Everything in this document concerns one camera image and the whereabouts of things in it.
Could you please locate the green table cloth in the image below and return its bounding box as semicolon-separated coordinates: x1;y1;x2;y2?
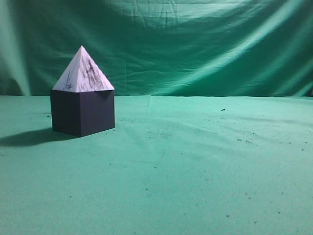
0;96;313;235

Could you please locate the dark purple cube block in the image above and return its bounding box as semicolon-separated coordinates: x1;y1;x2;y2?
50;90;115;137

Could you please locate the green backdrop cloth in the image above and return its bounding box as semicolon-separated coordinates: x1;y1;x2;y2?
0;0;313;96

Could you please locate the white smudged square pyramid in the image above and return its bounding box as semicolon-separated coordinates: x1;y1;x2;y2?
52;46;114;93

